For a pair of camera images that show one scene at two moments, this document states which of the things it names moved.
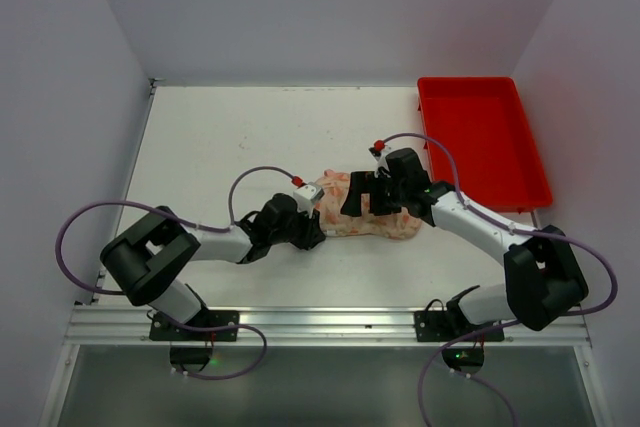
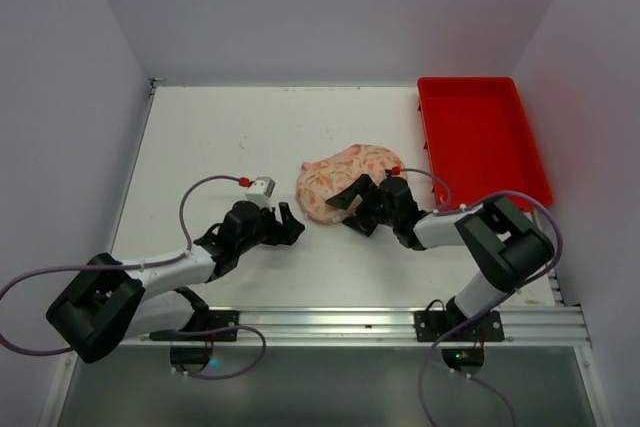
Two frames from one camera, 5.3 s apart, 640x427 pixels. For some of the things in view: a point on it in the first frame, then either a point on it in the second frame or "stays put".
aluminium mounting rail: (130, 326) stays put
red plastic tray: (482, 123) stays put
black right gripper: (377, 195) to (372, 204)
